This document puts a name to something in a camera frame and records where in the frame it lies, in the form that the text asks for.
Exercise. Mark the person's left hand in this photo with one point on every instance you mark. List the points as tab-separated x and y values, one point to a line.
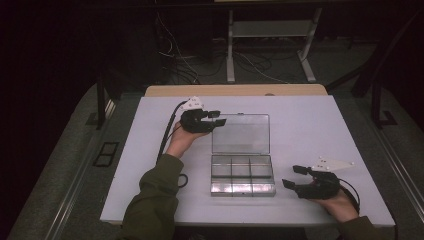
180	141

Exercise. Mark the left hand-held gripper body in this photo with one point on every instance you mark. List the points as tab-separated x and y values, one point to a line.
195	121

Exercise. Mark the light wooden table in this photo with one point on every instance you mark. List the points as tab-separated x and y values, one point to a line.
233	90

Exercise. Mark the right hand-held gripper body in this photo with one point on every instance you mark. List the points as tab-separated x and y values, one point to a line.
318	186

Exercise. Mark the white metal stand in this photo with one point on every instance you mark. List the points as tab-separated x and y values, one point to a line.
271	28

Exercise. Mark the black metal stand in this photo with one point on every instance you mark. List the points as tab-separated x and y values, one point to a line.
100	106
376	106

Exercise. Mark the person's right hand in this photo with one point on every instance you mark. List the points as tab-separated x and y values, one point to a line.
340	205

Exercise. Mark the clear plastic compartment box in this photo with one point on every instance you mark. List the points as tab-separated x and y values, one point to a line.
241	156

